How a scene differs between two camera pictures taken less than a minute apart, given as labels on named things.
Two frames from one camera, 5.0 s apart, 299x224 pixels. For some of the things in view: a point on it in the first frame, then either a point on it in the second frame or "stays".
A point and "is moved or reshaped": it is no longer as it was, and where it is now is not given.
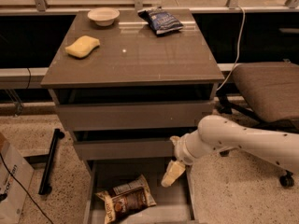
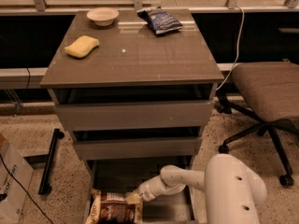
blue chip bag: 161,21 stays
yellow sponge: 82,46 stays
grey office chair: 269,91 stays
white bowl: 104,16 stays
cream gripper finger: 174,170 to 134,199
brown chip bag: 127,200 is moved or reshaped
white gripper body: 179,150 to 145,190
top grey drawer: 138,115 stays
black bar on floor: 44,187 stays
